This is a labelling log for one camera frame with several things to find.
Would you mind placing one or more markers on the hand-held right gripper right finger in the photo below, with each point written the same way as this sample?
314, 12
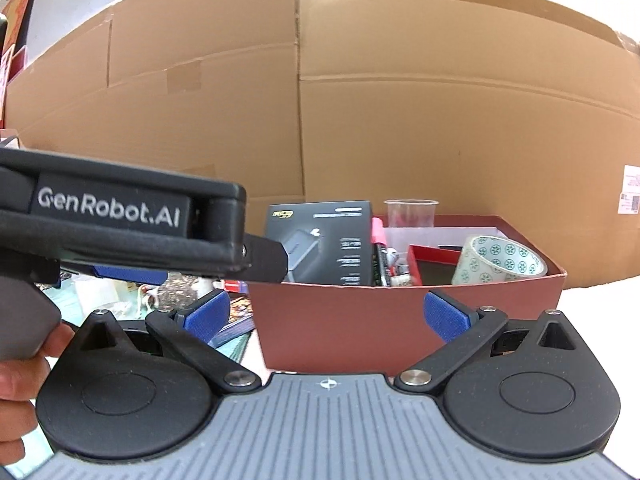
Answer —
445, 317

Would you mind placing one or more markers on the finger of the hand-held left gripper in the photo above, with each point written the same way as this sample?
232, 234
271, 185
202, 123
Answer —
135, 275
267, 260

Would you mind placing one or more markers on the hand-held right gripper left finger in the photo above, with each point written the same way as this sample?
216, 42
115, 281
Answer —
207, 312

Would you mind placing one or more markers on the black product box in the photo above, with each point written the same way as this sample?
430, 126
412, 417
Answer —
325, 245

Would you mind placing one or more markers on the clear patterned tape roll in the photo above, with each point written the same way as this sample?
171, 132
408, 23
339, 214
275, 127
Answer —
495, 260

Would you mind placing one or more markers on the black marker with pink cap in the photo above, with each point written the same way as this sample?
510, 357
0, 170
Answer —
380, 250

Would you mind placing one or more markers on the dark red cardboard box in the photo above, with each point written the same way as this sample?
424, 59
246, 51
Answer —
340, 325

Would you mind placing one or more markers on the person's left hand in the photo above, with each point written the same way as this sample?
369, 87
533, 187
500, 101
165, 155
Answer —
20, 385

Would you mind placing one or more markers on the clear bag of dried herbs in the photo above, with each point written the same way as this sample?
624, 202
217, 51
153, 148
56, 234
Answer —
177, 287

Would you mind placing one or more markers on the small red open box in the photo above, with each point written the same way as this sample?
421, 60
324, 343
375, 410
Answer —
432, 267

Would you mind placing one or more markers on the clear plastic cup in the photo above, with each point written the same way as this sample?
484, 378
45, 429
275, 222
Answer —
412, 212

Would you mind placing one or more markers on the brown cardboard backdrop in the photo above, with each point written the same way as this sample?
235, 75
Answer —
400, 110

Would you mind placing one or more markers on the red printed packaging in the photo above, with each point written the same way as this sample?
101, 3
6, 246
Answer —
20, 25

